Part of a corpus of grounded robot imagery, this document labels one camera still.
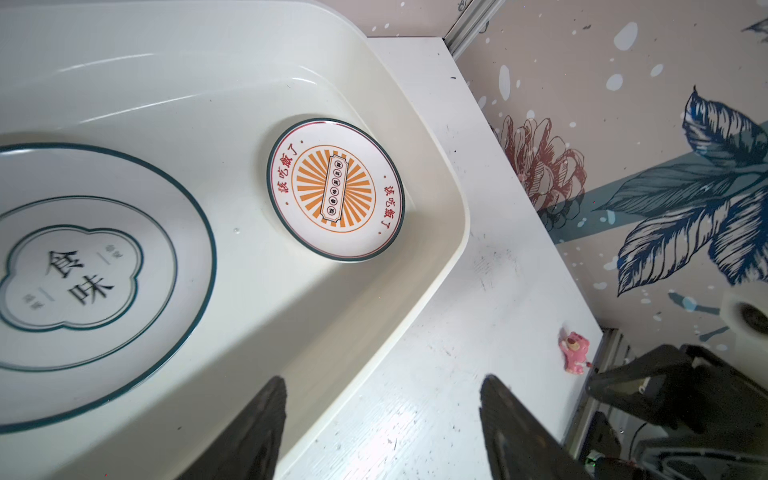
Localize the pink small toy figure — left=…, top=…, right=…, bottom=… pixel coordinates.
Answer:
left=559, top=332, right=592, bottom=375

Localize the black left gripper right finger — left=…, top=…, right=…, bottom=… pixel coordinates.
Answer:
left=479, top=374, right=591, bottom=480

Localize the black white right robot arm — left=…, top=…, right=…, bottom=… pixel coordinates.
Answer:
left=586, top=281, right=767, bottom=479

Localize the white green-rim plate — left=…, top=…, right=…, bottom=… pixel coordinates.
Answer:
left=1, top=142, right=217, bottom=434

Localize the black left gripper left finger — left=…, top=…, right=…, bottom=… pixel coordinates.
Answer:
left=180, top=376, right=287, bottom=480

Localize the orange sunburst plate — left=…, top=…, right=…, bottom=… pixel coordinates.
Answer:
left=266, top=118, right=406, bottom=262

